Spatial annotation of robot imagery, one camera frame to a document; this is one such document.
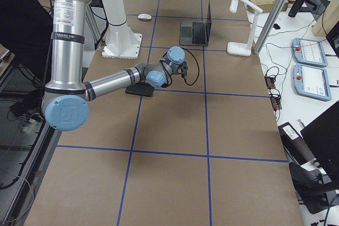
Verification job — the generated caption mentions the grey laptop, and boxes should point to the grey laptop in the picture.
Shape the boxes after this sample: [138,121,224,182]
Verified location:
[180,1,212,47]

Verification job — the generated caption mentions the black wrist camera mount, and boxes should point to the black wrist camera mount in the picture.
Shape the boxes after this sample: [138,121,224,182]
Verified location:
[177,61,188,78]

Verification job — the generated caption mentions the upper teach pendant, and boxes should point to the upper teach pendant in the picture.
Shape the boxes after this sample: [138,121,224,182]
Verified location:
[292,38,328,67]

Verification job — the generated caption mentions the person in black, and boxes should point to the person in black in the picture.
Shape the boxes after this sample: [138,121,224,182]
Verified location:
[1,0,53,82]

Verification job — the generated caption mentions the black monitor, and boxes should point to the black monitor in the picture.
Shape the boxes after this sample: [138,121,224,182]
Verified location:
[301,102,338,180]

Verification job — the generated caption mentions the black mouse pad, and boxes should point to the black mouse pad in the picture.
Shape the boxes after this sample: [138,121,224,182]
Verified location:
[125,82,154,97]

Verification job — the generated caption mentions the aluminium frame post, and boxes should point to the aluminium frame post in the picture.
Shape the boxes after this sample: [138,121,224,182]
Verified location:
[253,0,286,55]

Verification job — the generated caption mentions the lower teach pendant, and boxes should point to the lower teach pendant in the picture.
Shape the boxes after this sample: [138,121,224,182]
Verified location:
[293,64,332,101]

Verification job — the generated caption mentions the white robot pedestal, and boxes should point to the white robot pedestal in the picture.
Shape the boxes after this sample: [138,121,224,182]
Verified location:
[102,0,142,59]

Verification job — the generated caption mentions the white computer mouse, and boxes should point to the white computer mouse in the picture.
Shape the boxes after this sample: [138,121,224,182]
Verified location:
[138,13,152,21]

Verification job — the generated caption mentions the black bottle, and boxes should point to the black bottle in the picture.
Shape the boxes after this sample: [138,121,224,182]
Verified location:
[288,0,306,17]

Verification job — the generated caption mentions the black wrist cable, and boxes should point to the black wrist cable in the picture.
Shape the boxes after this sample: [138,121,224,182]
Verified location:
[158,48,200,87]

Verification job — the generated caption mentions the teach pendant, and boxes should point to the teach pendant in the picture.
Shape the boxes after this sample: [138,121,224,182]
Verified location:
[292,38,328,67]
[293,64,332,101]

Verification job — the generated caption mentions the cardboard box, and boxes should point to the cardboard box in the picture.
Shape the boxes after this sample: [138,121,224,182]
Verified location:
[247,0,289,13]

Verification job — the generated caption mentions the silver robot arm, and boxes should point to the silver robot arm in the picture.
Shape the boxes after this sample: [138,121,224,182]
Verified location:
[42,0,185,131]

